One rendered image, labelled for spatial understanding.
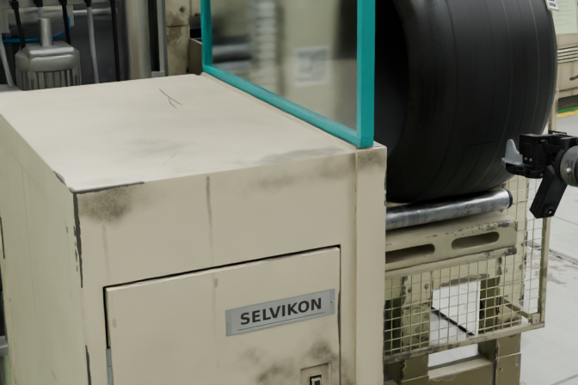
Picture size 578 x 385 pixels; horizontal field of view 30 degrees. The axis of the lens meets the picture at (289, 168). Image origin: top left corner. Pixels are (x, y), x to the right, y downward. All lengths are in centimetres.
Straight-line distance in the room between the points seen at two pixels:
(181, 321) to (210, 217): 13
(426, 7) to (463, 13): 7
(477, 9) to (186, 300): 99
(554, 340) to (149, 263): 271
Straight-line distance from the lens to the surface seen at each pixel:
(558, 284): 431
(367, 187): 135
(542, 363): 368
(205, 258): 129
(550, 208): 207
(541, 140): 204
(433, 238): 223
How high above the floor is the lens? 163
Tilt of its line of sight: 17 degrees down
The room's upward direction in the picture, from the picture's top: 1 degrees counter-clockwise
